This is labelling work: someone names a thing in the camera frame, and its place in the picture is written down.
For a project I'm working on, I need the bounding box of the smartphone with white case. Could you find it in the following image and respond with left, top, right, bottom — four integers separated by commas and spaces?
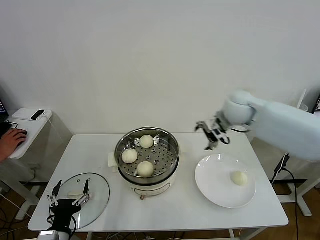
30, 109, 46, 121

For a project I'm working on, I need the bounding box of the white side table with mouse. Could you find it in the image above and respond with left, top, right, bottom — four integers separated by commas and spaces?
0, 108, 55, 221

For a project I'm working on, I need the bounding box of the black cable with white plug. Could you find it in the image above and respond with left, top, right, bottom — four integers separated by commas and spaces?
269, 152, 301, 240

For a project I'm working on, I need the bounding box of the laptop beside black mouse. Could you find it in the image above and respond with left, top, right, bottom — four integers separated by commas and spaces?
0, 99, 12, 133

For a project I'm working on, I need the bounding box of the laptop beside drink cup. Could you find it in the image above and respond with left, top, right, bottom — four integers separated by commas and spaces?
313, 91, 320, 113

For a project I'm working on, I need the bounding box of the person's bare hand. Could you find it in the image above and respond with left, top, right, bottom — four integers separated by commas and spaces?
1, 129, 28, 158

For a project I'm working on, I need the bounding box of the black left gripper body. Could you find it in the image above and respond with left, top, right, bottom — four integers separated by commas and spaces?
50, 198, 83, 232

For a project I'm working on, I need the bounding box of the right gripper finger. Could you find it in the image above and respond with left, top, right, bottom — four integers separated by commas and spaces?
204, 138, 219, 151
195, 120, 214, 132

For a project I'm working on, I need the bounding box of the glass lid with cream handle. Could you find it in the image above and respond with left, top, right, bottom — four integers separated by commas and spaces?
49, 172, 111, 230

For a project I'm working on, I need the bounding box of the stainless steel steamer basket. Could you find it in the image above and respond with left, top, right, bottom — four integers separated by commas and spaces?
106, 127, 188, 185

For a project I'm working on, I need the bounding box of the white round plate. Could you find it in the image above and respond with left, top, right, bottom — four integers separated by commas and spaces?
194, 153, 257, 209

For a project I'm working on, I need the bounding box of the white electric cooking pot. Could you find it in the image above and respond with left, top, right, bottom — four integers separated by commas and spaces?
116, 159, 177, 202

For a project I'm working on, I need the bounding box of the white steamed baozi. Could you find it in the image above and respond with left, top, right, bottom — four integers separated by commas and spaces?
139, 134, 154, 149
121, 148, 138, 164
229, 170, 248, 187
136, 161, 155, 177

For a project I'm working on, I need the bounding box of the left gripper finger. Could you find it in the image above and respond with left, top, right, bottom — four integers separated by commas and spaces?
46, 179, 63, 208
72, 179, 92, 208

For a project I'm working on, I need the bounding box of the thin white charging cable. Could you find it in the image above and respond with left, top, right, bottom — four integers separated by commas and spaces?
42, 113, 63, 148

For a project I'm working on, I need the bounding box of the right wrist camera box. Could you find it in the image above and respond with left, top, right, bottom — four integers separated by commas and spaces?
211, 131, 230, 145

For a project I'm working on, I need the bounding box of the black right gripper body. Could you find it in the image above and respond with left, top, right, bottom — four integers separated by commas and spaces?
206, 115, 230, 140

